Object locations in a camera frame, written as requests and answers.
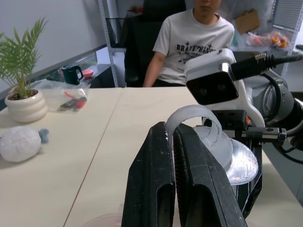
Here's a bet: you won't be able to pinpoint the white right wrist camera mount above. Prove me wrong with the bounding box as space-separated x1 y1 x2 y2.
184 48 265 128

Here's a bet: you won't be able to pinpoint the potted palm in white pot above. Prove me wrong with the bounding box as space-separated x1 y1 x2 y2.
0 16 49 123

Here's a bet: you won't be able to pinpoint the small blue toy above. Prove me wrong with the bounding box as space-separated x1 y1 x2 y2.
37 128 51 145

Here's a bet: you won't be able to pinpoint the black and red small tools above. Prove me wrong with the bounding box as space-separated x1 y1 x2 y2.
58 91 87 112

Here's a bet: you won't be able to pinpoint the black office chair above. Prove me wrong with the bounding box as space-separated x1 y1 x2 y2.
117 0 187 88

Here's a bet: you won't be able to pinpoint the translucent white syringe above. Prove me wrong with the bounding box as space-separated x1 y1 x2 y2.
166 105 259 185

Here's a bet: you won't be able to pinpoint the cardboard box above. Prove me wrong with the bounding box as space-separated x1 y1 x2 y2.
233 8 261 34

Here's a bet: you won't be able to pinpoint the white fluffy ball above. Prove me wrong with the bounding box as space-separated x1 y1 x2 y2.
0 125 42 163

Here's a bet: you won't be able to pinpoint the grey metal shelf rack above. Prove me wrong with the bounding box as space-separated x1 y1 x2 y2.
98 0 130 88
231 0 303 79

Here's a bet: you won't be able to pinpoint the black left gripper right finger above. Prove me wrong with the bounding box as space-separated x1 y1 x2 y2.
173 123 248 227

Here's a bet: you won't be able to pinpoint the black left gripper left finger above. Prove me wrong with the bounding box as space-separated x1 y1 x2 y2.
121 121 176 227

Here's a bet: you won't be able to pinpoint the person in white t-shirt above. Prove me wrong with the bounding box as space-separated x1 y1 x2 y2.
143 0 235 88

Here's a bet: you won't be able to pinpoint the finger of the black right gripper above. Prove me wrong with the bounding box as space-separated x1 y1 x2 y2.
234 140 263 219

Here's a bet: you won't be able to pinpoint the clear plastic bag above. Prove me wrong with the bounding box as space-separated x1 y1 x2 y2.
30 79 91 116

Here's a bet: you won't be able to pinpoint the dark green kettle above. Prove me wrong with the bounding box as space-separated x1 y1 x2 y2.
60 64 84 86

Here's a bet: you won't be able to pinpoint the bag of orange items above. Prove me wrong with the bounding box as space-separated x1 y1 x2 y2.
248 30 291 48

